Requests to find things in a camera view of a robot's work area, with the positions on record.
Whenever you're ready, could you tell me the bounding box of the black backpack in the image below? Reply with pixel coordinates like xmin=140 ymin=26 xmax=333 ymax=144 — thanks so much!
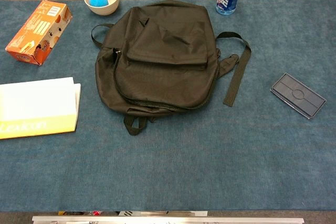
xmin=91 ymin=0 xmax=251 ymax=136

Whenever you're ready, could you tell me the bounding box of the white book with yellow band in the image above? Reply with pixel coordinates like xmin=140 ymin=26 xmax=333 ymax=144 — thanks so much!
xmin=0 ymin=77 xmax=81 ymax=140

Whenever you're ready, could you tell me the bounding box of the white bowl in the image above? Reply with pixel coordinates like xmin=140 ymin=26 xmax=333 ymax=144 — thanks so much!
xmin=83 ymin=0 xmax=120 ymax=16

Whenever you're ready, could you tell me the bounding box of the orange snack box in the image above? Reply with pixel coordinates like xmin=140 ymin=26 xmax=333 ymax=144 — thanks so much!
xmin=5 ymin=0 xmax=73 ymax=66

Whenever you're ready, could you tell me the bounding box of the silver metal bracket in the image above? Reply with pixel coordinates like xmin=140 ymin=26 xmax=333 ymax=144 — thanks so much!
xmin=118 ymin=210 xmax=208 ymax=217

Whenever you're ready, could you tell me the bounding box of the aluminium rail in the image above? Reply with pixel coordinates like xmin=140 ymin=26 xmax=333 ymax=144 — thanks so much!
xmin=31 ymin=215 xmax=305 ymax=224

